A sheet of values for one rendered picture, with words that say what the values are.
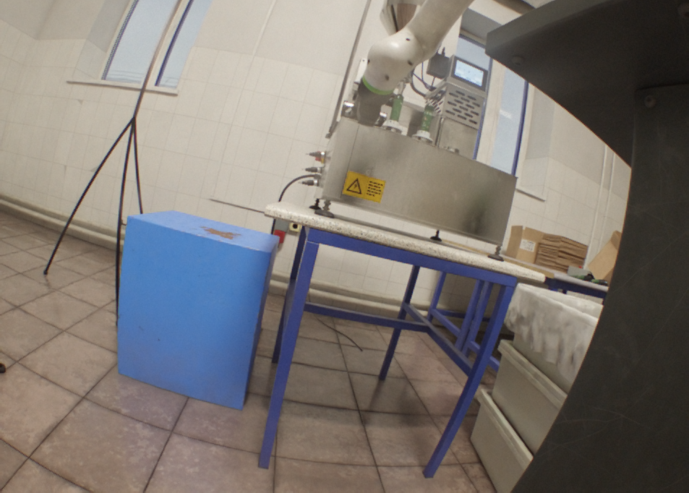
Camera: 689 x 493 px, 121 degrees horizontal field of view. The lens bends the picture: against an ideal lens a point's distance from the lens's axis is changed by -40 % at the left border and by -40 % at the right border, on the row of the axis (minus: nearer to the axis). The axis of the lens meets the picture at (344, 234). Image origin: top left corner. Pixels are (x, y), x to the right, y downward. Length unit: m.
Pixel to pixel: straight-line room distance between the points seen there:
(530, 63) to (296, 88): 2.48
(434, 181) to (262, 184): 1.77
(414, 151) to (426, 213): 0.18
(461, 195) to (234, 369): 0.92
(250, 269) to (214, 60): 2.12
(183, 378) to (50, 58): 3.38
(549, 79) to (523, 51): 0.03
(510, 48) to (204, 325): 1.06
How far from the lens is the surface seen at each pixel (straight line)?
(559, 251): 2.45
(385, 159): 0.89
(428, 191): 0.93
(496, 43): 0.22
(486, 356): 0.97
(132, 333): 1.24
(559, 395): 1.00
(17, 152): 3.90
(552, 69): 0.23
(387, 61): 0.77
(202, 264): 1.05
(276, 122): 2.57
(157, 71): 3.46
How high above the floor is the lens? 0.78
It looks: 4 degrees down
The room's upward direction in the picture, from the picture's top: 14 degrees clockwise
